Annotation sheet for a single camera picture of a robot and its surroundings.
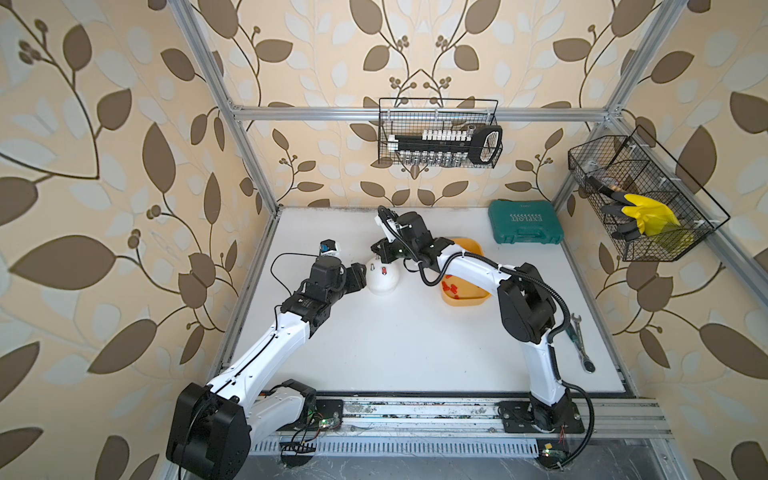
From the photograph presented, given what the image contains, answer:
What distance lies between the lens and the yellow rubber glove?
67cm

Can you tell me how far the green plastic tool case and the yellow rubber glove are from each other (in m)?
0.39

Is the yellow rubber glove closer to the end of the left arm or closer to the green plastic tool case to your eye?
the green plastic tool case

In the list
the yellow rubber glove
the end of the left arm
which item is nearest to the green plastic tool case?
the yellow rubber glove

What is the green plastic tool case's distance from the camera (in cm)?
110
